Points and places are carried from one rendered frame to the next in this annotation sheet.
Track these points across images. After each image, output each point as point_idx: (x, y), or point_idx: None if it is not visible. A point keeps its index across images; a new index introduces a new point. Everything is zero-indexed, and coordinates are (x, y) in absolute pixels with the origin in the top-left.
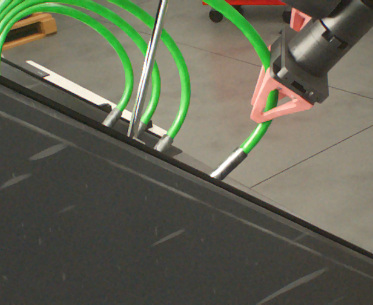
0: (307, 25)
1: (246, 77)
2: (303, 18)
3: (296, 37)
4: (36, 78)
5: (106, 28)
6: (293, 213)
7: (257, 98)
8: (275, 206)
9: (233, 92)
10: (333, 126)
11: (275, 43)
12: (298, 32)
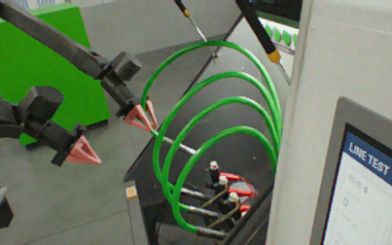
0: (127, 88)
1: None
2: (75, 157)
3: (132, 93)
4: (249, 208)
5: (180, 174)
6: (134, 233)
7: (154, 116)
8: (137, 241)
9: None
10: None
11: (135, 101)
12: (130, 92)
